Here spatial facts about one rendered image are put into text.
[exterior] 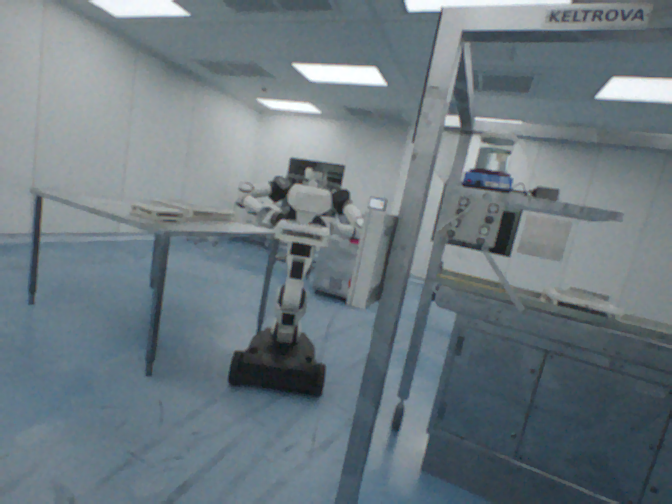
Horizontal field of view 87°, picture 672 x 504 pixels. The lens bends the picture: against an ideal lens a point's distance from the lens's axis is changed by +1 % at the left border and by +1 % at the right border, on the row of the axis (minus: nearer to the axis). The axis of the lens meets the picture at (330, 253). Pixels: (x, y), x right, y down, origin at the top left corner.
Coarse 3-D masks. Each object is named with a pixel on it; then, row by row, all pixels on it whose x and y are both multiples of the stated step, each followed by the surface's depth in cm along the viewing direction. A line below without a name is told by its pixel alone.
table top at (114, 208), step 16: (32, 192) 256; (48, 192) 253; (64, 192) 271; (80, 208) 229; (96, 208) 223; (112, 208) 240; (128, 208) 255; (128, 224) 206; (144, 224) 200; (160, 224) 209; (176, 224) 223; (192, 224) 237; (208, 224) 252; (224, 224) 270; (240, 224) 291
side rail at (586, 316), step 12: (468, 288) 156; (480, 288) 154; (528, 300) 147; (540, 300) 145; (564, 312) 142; (576, 312) 140; (588, 312) 140; (612, 324) 136; (624, 324) 134; (648, 336) 132; (660, 336) 130
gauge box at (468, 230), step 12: (456, 204) 153; (468, 204) 151; (480, 204) 149; (504, 204) 145; (468, 216) 151; (480, 216) 149; (492, 216) 147; (444, 228) 155; (456, 228) 153; (468, 228) 151; (492, 228) 148; (468, 240) 152; (492, 240) 148
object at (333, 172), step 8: (296, 160) 770; (304, 160) 762; (288, 168) 778; (296, 168) 771; (304, 168) 764; (320, 168) 749; (328, 168) 742; (336, 168) 735; (344, 168) 729; (328, 176) 743; (336, 176) 736
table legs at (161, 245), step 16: (32, 240) 263; (160, 240) 197; (272, 240) 287; (32, 256) 265; (160, 256) 197; (272, 256) 288; (32, 272) 267; (160, 272) 198; (32, 288) 269; (160, 288) 201; (32, 304) 272; (160, 304) 203
